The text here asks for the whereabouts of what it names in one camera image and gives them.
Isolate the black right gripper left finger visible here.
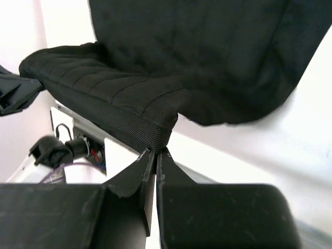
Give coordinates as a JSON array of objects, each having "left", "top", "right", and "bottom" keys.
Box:
[{"left": 1, "top": 150, "right": 155, "bottom": 248}]

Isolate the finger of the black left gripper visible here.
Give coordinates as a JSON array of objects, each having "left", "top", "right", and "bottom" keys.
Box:
[{"left": 1, "top": 66, "right": 43, "bottom": 116}]

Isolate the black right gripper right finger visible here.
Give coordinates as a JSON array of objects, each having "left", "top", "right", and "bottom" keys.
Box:
[{"left": 156, "top": 149, "right": 301, "bottom": 249}]

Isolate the black pleated skirt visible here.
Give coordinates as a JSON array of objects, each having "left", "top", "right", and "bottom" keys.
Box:
[{"left": 19, "top": 1, "right": 331, "bottom": 151}]

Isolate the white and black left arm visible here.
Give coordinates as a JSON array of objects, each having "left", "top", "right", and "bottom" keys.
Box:
[{"left": 1, "top": 67, "right": 90, "bottom": 183}]

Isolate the aluminium table edge rail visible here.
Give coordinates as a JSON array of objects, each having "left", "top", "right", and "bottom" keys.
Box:
[{"left": 50, "top": 102, "right": 217, "bottom": 184}]

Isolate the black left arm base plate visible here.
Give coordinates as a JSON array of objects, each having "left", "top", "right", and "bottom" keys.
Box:
[{"left": 73, "top": 127, "right": 106, "bottom": 175}]

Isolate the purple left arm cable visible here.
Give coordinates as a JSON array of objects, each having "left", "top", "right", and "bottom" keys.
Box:
[{"left": 38, "top": 162, "right": 102, "bottom": 184}]

